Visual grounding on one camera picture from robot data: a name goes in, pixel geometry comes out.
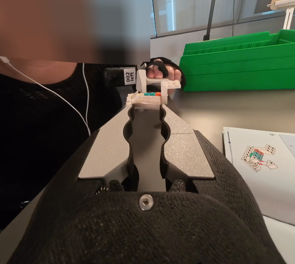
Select white lego brick model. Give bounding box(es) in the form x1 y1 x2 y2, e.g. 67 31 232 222
127 80 181 105

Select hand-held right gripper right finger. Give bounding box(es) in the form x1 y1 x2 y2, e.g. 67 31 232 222
160 104 216 187

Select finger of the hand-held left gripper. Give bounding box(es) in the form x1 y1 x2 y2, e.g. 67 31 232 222
136 70 148 95

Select black light stand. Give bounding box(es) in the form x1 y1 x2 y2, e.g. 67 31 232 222
203 0 225 41

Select white metal board stand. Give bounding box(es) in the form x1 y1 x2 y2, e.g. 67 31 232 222
267 1 295 30

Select open instruction booklet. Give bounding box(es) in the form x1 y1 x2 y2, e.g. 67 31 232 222
222 127 295 264

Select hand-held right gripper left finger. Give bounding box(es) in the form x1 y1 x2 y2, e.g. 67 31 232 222
77 104 140 187

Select white earphone cable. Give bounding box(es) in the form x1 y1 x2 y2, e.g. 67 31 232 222
0 56 91 136

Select green plastic bin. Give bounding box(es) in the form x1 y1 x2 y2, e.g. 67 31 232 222
180 55 295 76
184 29 295 58
183 74 295 92

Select black hanging cable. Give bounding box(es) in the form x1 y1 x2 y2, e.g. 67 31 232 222
232 0 237 36

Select person's left hand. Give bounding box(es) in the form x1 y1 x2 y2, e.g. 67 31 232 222
147 64 183 95

